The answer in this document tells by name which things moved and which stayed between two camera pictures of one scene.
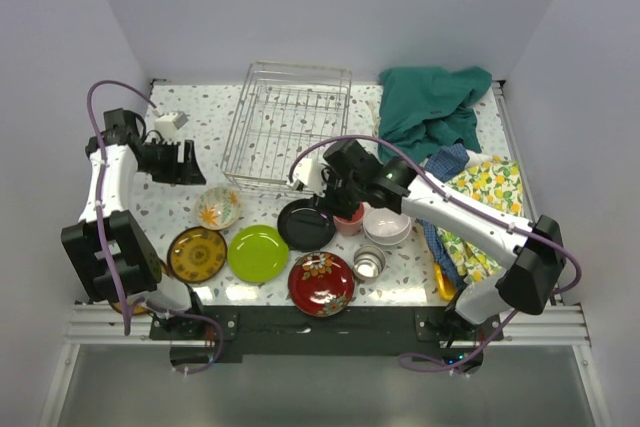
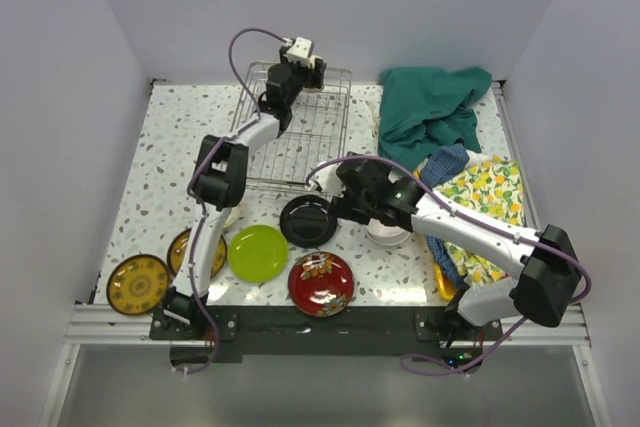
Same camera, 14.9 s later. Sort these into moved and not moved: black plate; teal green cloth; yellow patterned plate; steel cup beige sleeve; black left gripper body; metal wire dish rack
Moved: black left gripper body; steel cup beige sleeve
Not moved: yellow patterned plate; black plate; teal green cloth; metal wire dish rack
